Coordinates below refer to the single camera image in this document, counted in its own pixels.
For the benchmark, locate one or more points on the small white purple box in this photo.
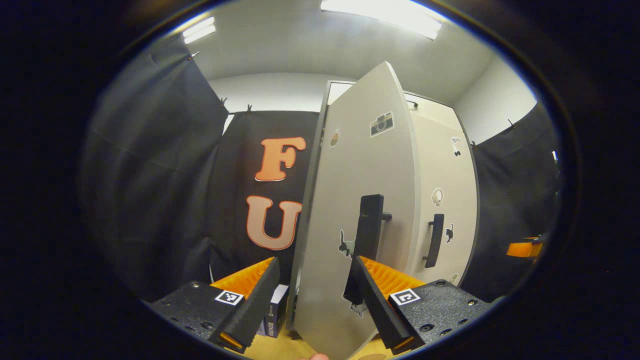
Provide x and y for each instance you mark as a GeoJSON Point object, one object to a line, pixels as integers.
{"type": "Point", "coordinates": [275, 315]}

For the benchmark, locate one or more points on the black backdrop cloth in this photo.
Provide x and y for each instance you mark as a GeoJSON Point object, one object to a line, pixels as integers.
{"type": "Point", "coordinates": [150, 175]}

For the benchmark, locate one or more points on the small ceiling light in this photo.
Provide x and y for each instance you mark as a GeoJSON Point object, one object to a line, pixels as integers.
{"type": "Point", "coordinates": [199, 30]}

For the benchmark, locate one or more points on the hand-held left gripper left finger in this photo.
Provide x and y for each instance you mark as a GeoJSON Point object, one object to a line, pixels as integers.
{"type": "Point", "coordinates": [255, 310]}

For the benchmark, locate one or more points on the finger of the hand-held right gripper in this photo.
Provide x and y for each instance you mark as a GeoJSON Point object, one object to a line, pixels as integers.
{"type": "Point", "coordinates": [522, 249]}

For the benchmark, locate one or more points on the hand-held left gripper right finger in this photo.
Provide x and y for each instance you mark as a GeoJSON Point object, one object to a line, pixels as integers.
{"type": "Point", "coordinates": [377, 310]}

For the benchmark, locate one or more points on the white cabinet door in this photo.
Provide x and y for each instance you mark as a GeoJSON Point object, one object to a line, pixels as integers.
{"type": "Point", "coordinates": [360, 170]}
{"type": "Point", "coordinates": [430, 155]}

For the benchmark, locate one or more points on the large ceiling light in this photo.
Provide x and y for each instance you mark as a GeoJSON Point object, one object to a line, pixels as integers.
{"type": "Point", "coordinates": [385, 15]}

